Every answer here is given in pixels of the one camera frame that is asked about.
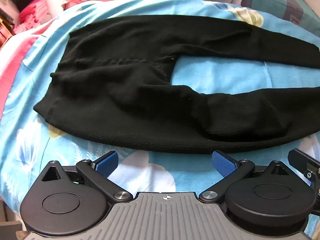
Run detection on wooden shelf rack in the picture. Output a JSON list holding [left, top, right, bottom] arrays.
[[0, 6, 16, 48]]

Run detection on black pants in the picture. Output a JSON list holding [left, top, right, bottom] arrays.
[[33, 14, 320, 155]]

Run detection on stack of pink towels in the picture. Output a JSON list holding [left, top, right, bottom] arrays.
[[19, 0, 52, 24]]

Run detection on blue floral bedsheet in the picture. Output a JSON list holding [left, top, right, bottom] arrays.
[[0, 0, 320, 205]]

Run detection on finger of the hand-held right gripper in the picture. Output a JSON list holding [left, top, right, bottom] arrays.
[[287, 149, 320, 180]]

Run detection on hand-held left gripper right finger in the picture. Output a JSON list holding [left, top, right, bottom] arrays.
[[199, 150, 292, 203]]

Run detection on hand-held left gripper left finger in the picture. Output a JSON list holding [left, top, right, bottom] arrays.
[[41, 151, 133, 203]]

